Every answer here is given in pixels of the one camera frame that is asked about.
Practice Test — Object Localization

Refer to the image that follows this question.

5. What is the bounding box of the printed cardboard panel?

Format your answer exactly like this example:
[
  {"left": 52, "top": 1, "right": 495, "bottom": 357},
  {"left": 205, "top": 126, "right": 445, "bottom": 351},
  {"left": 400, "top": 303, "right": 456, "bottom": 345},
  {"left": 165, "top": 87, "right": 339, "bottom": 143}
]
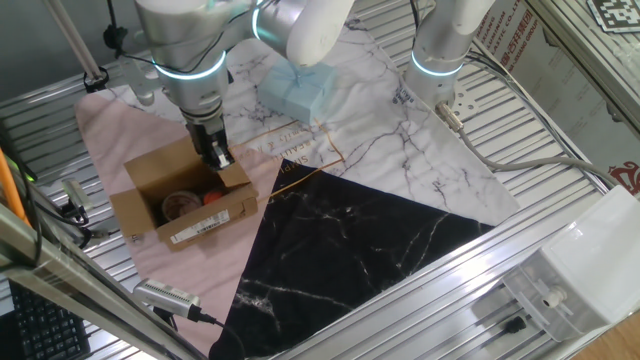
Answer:
[{"left": 469, "top": 0, "right": 640, "bottom": 196}]

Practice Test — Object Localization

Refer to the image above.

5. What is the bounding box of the silver depth camera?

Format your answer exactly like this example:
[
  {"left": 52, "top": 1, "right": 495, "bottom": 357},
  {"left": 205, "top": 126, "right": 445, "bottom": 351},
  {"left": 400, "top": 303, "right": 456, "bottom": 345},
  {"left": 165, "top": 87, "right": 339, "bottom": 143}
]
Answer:
[{"left": 132, "top": 278, "right": 202, "bottom": 321}]

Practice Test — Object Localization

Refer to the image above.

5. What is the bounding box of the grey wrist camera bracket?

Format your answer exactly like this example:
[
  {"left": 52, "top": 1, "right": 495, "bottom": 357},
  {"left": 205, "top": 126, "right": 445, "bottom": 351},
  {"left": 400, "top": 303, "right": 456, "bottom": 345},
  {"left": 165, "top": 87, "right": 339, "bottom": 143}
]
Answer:
[{"left": 117, "top": 54, "right": 164, "bottom": 107}]

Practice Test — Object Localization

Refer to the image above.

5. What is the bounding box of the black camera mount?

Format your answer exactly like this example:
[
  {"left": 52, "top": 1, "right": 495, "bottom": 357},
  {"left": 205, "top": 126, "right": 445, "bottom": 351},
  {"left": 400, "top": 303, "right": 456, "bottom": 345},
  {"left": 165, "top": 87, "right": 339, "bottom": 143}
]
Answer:
[{"left": 58, "top": 199, "right": 92, "bottom": 225}]

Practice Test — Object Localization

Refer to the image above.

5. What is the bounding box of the white plastic enclosure box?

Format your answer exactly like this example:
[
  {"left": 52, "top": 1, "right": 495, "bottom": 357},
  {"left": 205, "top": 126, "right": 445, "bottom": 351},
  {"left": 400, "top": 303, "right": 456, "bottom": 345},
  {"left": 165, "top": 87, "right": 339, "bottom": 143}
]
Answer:
[{"left": 502, "top": 184, "right": 640, "bottom": 344}]

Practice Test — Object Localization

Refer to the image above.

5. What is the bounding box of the black pole clamp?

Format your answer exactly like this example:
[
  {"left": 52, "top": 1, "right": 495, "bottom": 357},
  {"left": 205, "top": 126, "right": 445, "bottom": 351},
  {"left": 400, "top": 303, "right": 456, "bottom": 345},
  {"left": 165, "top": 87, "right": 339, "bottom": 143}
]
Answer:
[{"left": 82, "top": 65, "right": 110, "bottom": 95}]

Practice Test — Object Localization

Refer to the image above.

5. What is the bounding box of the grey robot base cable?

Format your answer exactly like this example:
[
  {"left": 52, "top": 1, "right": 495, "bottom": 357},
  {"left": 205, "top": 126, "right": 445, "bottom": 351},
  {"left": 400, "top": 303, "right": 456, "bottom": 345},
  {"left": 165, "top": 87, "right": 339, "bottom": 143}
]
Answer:
[{"left": 434, "top": 102, "right": 621, "bottom": 189}]

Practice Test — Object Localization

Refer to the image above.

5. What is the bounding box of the black white marker board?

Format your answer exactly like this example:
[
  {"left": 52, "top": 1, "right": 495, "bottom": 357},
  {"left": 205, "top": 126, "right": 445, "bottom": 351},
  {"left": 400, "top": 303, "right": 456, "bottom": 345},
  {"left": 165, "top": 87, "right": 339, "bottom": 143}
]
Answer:
[{"left": 585, "top": 0, "right": 640, "bottom": 34}]

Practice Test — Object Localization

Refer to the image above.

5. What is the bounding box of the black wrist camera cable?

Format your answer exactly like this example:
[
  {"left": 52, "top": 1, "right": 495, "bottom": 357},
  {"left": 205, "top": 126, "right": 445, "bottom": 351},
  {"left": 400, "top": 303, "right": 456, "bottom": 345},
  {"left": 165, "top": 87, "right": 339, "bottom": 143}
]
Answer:
[{"left": 102, "top": 0, "right": 161, "bottom": 66}]

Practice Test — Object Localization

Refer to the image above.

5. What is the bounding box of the light blue gift box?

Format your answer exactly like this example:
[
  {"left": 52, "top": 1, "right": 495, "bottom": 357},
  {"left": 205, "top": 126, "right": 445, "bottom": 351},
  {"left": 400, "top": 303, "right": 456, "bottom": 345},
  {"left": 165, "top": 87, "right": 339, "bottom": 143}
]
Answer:
[{"left": 257, "top": 59, "right": 337, "bottom": 126}]

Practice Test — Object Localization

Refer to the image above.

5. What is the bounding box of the marble pattern tablecloth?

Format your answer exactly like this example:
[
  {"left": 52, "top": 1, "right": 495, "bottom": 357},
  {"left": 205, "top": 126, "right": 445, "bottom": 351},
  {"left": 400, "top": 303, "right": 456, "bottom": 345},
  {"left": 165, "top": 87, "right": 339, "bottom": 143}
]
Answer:
[{"left": 73, "top": 14, "right": 521, "bottom": 359}]

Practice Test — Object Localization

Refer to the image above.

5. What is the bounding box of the small silver camera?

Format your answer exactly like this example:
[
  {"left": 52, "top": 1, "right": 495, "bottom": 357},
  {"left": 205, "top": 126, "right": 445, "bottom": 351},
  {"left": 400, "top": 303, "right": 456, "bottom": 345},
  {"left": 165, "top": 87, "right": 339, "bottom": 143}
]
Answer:
[{"left": 60, "top": 177, "right": 95, "bottom": 214}]

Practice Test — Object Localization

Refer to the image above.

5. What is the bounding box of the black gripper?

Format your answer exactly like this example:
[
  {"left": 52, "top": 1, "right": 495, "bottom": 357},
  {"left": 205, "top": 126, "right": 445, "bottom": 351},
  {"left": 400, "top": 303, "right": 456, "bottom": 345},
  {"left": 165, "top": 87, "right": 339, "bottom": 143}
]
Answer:
[{"left": 185, "top": 115, "right": 235, "bottom": 173}]

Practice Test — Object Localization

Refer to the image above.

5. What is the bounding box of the black keyboard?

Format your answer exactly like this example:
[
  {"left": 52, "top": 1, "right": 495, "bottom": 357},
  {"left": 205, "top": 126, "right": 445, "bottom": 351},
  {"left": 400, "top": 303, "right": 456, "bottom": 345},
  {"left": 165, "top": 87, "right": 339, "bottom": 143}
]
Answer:
[{"left": 8, "top": 279, "right": 92, "bottom": 360}]

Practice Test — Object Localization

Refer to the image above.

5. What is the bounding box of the silver metal pole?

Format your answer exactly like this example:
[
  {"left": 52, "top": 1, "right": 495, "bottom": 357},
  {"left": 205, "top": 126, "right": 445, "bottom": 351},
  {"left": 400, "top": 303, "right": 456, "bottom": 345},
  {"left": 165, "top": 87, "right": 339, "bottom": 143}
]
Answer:
[{"left": 42, "top": 0, "right": 104, "bottom": 81}]

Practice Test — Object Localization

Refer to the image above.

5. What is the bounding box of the orange pole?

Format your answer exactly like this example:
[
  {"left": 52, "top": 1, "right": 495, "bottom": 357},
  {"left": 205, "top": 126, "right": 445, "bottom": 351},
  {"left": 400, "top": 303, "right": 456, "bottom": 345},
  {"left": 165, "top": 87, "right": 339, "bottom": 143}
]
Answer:
[{"left": 0, "top": 147, "right": 26, "bottom": 226}]

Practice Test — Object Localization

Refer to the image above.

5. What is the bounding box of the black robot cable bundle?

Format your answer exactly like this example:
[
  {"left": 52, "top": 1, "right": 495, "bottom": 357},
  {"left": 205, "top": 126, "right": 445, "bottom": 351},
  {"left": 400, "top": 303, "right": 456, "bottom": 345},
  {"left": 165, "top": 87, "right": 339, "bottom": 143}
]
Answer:
[{"left": 464, "top": 48, "right": 621, "bottom": 186}]

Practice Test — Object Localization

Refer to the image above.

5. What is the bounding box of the brown cardboard box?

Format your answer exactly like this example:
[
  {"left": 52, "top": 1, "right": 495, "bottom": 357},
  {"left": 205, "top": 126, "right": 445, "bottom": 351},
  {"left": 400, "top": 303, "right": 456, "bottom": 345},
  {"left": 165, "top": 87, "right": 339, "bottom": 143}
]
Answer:
[{"left": 108, "top": 135, "right": 260, "bottom": 253}]

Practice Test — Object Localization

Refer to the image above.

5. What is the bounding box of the black depth camera cable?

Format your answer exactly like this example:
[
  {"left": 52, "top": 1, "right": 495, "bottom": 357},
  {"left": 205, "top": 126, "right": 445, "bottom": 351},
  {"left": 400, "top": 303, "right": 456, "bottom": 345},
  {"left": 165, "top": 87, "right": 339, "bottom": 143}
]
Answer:
[{"left": 187, "top": 304, "right": 246, "bottom": 360}]

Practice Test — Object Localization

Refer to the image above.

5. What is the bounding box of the black table plug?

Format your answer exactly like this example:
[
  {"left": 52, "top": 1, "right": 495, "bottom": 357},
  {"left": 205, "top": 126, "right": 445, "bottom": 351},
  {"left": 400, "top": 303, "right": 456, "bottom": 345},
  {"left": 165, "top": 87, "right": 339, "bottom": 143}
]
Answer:
[{"left": 502, "top": 315, "right": 527, "bottom": 335}]

